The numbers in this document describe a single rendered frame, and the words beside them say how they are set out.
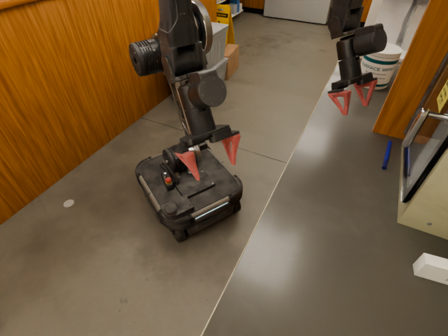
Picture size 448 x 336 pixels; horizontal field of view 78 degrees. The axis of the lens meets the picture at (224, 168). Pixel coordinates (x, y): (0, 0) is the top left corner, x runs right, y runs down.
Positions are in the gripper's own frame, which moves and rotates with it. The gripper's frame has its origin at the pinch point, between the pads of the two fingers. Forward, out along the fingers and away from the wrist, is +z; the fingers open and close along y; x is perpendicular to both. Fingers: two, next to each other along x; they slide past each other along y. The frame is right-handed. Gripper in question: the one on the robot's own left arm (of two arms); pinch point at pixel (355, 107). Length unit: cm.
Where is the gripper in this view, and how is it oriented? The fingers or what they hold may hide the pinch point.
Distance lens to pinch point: 95.2
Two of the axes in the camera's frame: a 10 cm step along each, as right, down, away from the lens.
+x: -4.7, -1.4, 8.7
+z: 2.7, 9.2, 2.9
